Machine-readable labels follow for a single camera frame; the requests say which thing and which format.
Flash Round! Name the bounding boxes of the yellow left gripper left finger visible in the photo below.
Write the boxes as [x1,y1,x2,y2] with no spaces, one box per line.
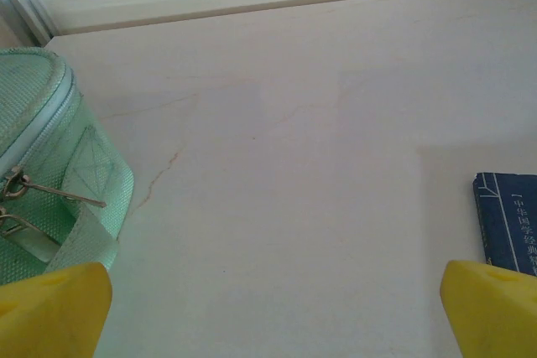
[0,261,114,358]

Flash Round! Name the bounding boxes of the mint green zip case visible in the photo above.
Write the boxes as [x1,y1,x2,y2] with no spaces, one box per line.
[0,47,136,288]

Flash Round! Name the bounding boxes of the blue book yellow label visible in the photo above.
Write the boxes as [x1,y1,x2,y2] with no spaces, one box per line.
[472,171,537,280]

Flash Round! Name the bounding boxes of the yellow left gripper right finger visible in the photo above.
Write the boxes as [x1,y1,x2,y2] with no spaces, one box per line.
[438,259,537,358]

